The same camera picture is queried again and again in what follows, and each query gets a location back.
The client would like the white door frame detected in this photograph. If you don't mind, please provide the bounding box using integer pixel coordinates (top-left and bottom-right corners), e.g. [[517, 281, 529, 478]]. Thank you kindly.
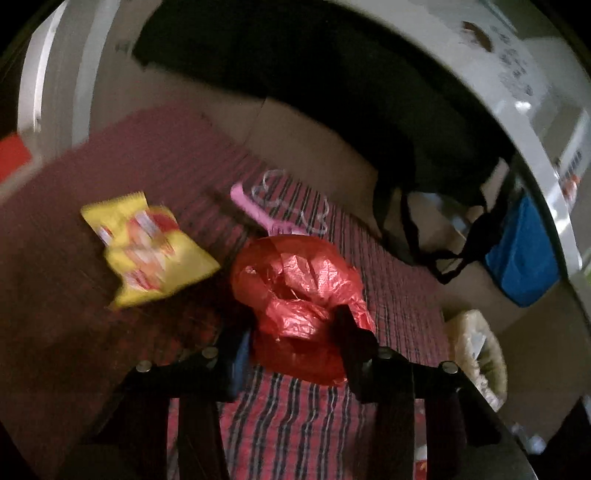
[[17, 0, 100, 145]]

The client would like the blue bag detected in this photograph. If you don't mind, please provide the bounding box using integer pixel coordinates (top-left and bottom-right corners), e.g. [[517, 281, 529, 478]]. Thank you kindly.
[[484, 193, 563, 308]]

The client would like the yellow snack packet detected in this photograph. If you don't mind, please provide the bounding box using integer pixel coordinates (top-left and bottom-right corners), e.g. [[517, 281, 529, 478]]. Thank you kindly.
[[80, 191, 222, 310]]

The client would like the wall poster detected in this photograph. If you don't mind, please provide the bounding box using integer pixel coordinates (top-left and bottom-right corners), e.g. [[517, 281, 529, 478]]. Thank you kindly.
[[461, 18, 551, 100]]

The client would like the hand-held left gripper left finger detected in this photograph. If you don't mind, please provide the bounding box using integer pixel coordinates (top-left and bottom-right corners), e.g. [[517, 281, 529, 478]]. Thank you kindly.
[[69, 323, 254, 480]]

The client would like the red striped blanket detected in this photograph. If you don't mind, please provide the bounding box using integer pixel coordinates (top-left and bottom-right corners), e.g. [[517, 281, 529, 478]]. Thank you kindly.
[[0, 104, 452, 480]]

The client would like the pink clothes hanger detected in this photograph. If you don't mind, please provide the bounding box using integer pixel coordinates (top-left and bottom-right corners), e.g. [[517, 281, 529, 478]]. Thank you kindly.
[[230, 182, 308, 237]]

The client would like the red flat box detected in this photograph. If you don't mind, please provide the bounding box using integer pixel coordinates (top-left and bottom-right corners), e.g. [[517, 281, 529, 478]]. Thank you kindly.
[[0, 133, 34, 184]]

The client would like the black bag with straps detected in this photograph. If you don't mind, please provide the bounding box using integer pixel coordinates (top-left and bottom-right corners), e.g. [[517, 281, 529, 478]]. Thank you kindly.
[[131, 0, 519, 285]]

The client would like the red plastic bag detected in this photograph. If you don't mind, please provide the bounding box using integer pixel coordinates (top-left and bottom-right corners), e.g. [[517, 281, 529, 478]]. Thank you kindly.
[[230, 234, 378, 387]]

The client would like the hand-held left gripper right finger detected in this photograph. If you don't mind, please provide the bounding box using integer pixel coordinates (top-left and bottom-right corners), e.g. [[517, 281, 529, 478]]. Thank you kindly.
[[332, 304, 523, 480]]

